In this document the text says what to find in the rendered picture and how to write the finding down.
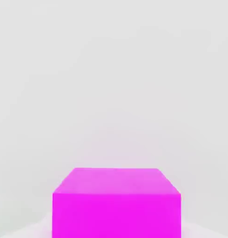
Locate small magenta cube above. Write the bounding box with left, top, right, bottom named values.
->
left=52, top=167, right=182, bottom=238

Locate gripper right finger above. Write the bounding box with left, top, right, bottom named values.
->
left=181, top=222, right=228, bottom=238

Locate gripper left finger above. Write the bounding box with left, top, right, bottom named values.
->
left=0, top=213, right=53, bottom=238

